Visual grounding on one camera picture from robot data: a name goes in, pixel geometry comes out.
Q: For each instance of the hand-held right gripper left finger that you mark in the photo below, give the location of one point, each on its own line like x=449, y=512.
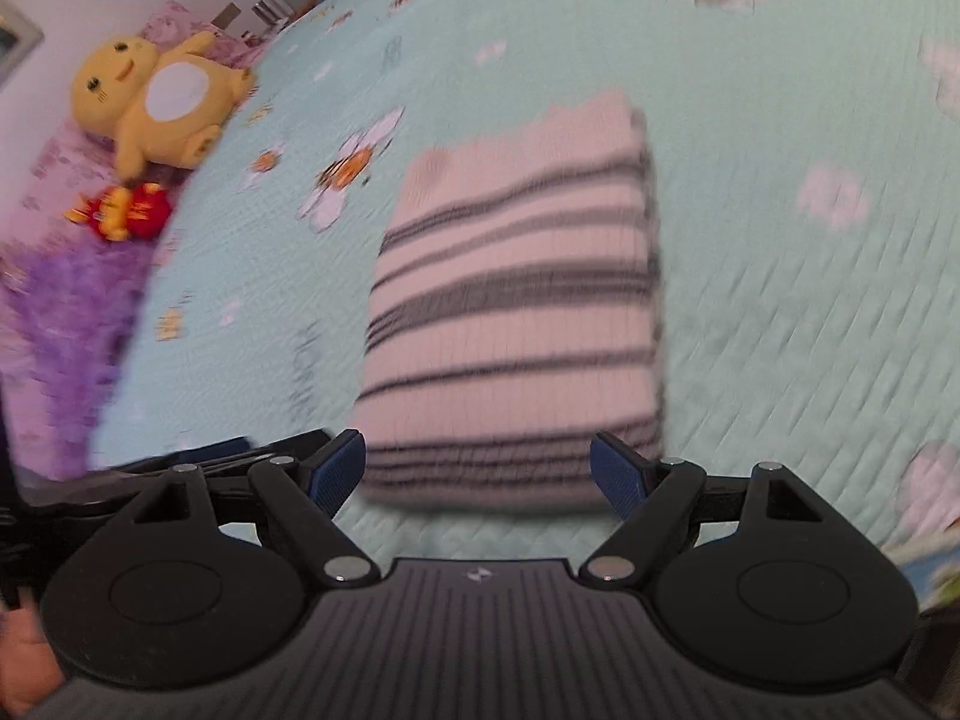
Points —
x=341, y=469

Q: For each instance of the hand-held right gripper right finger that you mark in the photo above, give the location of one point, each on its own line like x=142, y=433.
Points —
x=619, y=472

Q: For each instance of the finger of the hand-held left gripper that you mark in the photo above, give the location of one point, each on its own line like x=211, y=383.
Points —
x=217, y=448

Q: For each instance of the white black-striped knit sweater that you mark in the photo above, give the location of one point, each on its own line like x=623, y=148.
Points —
x=510, y=300

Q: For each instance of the person's left hand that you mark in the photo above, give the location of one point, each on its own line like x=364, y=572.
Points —
x=26, y=652

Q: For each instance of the mint quilted bed cover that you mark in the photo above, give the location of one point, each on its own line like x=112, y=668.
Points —
x=750, y=315

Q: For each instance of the red plush toy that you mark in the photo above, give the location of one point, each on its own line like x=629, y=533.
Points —
x=124, y=214

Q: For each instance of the pink floral pillow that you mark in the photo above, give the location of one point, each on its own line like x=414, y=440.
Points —
x=45, y=165

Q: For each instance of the yellow plush toy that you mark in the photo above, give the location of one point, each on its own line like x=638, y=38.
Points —
x=165, y=105

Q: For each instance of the brown wall switch plate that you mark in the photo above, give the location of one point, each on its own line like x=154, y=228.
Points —
x=229, y=15

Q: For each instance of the framed wall picture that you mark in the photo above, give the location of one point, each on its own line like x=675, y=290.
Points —
x=15, y=41

